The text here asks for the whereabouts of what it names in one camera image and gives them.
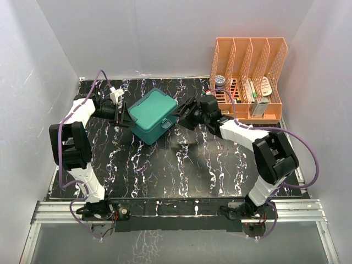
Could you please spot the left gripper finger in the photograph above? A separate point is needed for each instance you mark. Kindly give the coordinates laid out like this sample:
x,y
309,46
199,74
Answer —
x,y
122,106
124,120

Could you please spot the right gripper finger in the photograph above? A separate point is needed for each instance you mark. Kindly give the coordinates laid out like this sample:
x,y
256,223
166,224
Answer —
x,y
186,106
184,118

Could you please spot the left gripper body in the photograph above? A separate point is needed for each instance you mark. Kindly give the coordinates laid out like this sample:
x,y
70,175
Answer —
x,y
106,112

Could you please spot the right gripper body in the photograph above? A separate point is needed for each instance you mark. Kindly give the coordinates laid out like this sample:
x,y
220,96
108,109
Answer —
x,y
202,119

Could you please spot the green medicine kit box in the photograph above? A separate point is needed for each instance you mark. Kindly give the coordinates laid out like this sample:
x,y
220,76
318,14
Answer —
x,y
152,115

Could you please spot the white grey device box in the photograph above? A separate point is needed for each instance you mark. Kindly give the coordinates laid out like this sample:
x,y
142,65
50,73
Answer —
x,y
259,107

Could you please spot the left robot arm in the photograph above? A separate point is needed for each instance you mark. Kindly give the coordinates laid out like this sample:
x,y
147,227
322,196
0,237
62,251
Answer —
x,y
73,154

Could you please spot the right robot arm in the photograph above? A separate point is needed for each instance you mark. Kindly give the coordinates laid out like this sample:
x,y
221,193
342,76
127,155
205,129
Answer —
x,y
274,157

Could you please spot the blue lid round jar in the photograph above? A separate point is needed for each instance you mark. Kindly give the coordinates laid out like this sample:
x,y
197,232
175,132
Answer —
x,y
220,83

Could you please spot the white tube packages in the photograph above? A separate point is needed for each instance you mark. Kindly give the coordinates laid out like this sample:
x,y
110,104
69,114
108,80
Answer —
x,y
250,91

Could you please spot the orange file organizer rack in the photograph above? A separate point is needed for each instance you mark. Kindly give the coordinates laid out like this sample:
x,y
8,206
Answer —
x,y
244,77

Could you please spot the white blister card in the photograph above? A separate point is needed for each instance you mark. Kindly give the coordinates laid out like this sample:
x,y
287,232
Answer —
x,y
266,88

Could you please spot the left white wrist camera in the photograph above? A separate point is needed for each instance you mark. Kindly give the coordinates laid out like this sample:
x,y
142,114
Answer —
x,y
115,94

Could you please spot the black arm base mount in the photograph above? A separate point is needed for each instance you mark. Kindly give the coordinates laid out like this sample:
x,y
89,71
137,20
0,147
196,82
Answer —
x,y
181,214

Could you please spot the aluminium frame rail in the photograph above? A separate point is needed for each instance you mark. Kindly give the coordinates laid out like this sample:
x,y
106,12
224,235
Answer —
x,y
176,231

